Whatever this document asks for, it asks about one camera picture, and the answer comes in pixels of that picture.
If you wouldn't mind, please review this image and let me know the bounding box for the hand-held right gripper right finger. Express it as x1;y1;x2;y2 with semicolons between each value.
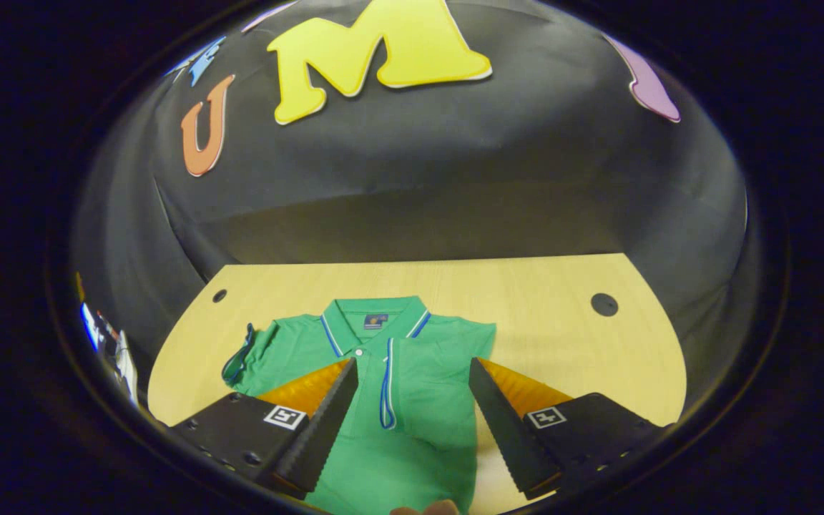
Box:
467;356;672;501

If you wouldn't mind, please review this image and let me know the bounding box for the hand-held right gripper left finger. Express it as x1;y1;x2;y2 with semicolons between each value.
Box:
169;356;361;501

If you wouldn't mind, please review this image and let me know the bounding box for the green T-shirt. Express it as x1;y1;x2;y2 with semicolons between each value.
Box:
221;295;497;515

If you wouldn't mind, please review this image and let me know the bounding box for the black backdrop cloth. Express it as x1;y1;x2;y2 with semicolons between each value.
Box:
69;0;752;423

